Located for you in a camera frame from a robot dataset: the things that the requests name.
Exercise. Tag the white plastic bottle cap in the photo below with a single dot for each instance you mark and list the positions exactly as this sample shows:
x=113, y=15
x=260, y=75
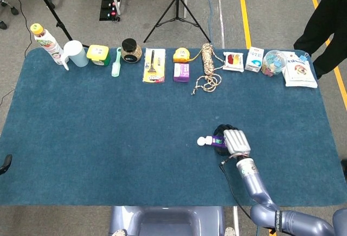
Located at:
x=202, y=141

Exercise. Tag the mint green brush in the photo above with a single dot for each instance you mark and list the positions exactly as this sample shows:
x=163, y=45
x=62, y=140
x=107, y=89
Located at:
x=116, y=67

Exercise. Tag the glass jar with black lid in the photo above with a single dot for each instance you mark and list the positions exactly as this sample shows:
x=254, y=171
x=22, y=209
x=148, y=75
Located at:
x=130, y=53

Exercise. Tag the purple box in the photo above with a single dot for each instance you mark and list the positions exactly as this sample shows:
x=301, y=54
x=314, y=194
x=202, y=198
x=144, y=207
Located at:
x=181, y=73

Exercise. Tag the black tripod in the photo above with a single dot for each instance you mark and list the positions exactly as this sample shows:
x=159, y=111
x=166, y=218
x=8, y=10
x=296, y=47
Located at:
x=177, y=2

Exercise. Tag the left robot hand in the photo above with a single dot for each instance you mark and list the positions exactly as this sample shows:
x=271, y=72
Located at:
x=6, y=162

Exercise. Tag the blue binder clip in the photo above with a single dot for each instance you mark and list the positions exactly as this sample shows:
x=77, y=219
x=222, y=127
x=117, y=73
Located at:
x=303, y=58

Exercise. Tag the white and blue carton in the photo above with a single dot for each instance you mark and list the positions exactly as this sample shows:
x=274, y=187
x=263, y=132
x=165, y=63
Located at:
x=253, y=61

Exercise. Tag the person in dark trousers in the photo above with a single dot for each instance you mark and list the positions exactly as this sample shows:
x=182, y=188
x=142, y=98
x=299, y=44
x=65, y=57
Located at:
x=325, y=30

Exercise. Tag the black chair casters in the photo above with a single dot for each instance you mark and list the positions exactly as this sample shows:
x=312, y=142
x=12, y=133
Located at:
x=12, y=9

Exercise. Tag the green box with yellow lid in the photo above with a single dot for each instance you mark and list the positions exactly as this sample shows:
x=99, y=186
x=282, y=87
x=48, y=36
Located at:
x=98, y=54

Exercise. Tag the white red yellow snack packet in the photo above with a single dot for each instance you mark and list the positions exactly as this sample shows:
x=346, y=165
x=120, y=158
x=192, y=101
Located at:
x=233, y=61

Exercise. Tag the black slanted light stand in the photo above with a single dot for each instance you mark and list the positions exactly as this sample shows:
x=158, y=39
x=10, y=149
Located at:
x=48, y=5

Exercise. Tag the blue grey robot torso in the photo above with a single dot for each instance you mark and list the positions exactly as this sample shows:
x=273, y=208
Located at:
x=168, y=219

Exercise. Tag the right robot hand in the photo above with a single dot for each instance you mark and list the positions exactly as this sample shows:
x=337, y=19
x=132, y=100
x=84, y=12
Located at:
x=237, y=141

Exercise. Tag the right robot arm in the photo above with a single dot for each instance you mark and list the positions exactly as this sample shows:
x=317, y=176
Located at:
x=254, y=184

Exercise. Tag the black power strip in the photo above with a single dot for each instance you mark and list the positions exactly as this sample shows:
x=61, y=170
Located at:
x=108, y=8

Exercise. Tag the razor in yellow package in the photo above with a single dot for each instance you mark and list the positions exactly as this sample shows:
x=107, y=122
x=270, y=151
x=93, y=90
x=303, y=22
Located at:
x=153, y=70

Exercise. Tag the clear tub of binder clips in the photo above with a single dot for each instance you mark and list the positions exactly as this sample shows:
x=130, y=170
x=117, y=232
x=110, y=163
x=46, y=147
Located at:
x=273, y=61

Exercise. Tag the white printed bag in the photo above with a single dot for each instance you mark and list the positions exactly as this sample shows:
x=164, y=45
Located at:
x=299, y=73

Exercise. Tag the yellow-capped drink bottle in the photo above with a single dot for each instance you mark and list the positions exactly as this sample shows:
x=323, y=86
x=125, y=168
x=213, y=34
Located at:
x=50, y=46

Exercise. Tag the yellow tape measure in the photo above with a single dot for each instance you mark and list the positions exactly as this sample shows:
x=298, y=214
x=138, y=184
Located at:
x=181, y=55

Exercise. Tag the blue carpet table mat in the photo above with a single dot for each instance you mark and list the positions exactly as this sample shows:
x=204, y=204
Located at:
x=108, y=138

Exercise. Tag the purple toothpaste tube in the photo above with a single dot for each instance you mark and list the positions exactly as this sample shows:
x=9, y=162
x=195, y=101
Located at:
x=217, y=141

